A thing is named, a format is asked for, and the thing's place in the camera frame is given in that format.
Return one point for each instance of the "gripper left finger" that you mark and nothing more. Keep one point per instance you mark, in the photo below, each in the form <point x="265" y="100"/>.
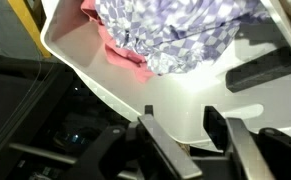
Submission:
<point x="168" y="150"/>

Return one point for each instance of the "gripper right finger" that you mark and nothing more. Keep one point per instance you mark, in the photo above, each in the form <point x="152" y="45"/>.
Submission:
<point x="245" y="150"/>

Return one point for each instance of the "purple checkered cloth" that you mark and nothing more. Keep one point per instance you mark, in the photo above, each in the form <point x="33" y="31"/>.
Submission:
<point x="178" y="30"/>

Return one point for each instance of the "white plastic basket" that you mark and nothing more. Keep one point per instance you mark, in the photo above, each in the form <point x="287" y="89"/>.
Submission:
<point x="185" y="100"/>

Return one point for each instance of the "black rectangular object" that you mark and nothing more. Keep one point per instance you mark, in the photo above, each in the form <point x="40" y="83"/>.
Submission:
<point x="261" y="70"/>

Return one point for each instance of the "pink cloth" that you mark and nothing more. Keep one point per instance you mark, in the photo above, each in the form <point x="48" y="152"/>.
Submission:
<point x="121" y="55"/>

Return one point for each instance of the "grey wooden-frame chair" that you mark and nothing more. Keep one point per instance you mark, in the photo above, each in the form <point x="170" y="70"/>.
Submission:
<point x="28" y="26"/>

